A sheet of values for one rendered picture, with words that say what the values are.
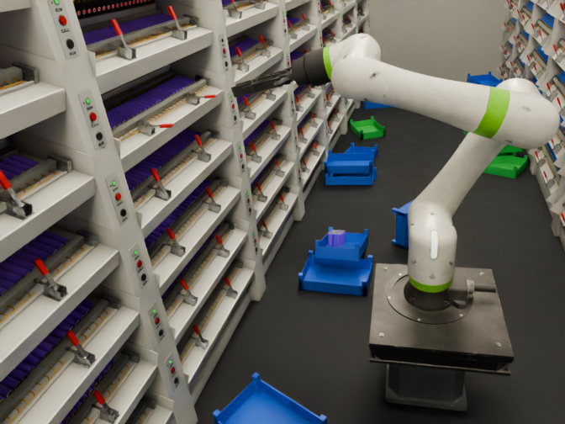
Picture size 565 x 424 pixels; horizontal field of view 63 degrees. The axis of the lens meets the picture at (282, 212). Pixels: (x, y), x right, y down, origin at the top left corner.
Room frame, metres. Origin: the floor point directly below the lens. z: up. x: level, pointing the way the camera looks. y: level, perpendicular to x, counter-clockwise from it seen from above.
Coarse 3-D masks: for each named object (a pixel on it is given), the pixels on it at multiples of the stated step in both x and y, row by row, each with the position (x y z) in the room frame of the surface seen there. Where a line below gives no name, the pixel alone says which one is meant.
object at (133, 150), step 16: (176, 64) 1.64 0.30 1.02; (144, 80) 1.47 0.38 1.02; (208, 80) 1.58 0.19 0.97; (112, 96) 1.31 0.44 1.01; (176, 112) 1.33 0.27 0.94; (192, 112) 1.36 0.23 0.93; (160, 128) 1.21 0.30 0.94; (176, 128) 1.27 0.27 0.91; (128, 144) 1.10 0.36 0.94; (144, 144) 1.11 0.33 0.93; (160, 144) 1.19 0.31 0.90; (128, 160) 1.05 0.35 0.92
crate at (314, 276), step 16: (368, 256) 1.71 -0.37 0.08; (304, 272) 1.71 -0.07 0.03; (320, 272) 1.74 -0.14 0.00; (336, 272) 1.72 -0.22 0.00; (352, 272) 1.71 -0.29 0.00; (368, 272) 1.69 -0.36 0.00; (304, 288) 1.62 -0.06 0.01; (320, 288) 1.60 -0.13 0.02; (336, 288) 1.57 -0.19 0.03; (352, 288) 1.55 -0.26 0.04
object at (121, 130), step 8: (200, 80) 1.57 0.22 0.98; (184, 88) 1.47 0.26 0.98; (192, 88) 1.48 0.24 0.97; (176, 96) 1.39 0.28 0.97; (184, 96) 1.43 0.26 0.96; (160, 104) 1.31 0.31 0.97; (168, 104) 1.34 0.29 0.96; (176, 104) 1.36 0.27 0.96; (144, 112) 1.24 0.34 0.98; (152, 112) 1.26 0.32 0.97; (160, 112) 1.29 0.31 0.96; (168, 112) 1.30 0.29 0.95; (128, 120) 1.18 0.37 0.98; (136, 120) 1.18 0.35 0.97; (144, 120) 1.22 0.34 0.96; (120, 128) 1.13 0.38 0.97; (128, 128) 1.15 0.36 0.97; (120, 136) 1.12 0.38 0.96
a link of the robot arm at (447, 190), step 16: (512, 80) 1.17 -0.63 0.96; (464, 144) 1.19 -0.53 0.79; (480, 144) 1.15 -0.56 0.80; (496, 144) 1.14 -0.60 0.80; (464, 160) 1.17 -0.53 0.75; (480, 160) 1.15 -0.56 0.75; (448, 176) 1.19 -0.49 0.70; (464, 176) 1.16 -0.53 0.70; (432, 192) 1.20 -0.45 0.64; (448, 192) 1.17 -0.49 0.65; (464, 192) 1.17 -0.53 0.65; (416, 208) 1.20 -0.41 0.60; (432, 208) 1.17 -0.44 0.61; (448, 208) 1.17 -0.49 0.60
